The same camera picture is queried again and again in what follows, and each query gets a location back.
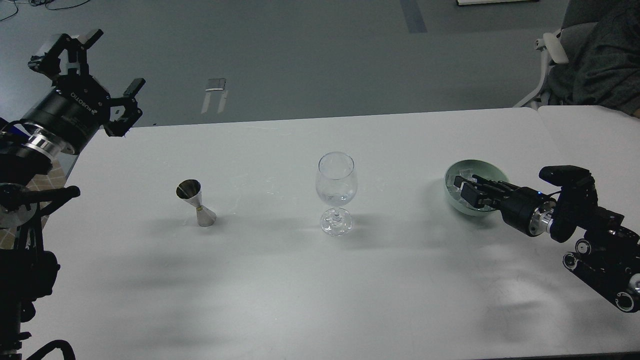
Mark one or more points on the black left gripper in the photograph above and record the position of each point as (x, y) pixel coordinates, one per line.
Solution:
(77, 104)

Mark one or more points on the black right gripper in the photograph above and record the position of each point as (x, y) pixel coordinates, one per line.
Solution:
(527, 210)

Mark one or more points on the clear ice cubes pile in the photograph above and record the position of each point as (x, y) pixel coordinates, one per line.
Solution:
(466, 173)

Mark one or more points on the steel cocktail jigger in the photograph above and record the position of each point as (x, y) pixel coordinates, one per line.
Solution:
(190, 191)

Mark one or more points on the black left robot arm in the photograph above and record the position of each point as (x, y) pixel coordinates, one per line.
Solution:
(28, 271)

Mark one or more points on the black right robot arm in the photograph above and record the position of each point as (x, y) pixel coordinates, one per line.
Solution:
(606, 258)

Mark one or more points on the clear wine glass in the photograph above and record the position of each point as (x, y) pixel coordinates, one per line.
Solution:
(336, 184)

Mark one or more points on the green bowl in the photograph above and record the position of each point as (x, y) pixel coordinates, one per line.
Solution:
(481, 168)

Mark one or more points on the beige checkered cloth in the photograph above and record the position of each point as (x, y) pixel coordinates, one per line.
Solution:
(56, 178)

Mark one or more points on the person in dark jacket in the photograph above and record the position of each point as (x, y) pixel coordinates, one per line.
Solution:
(606, 72)

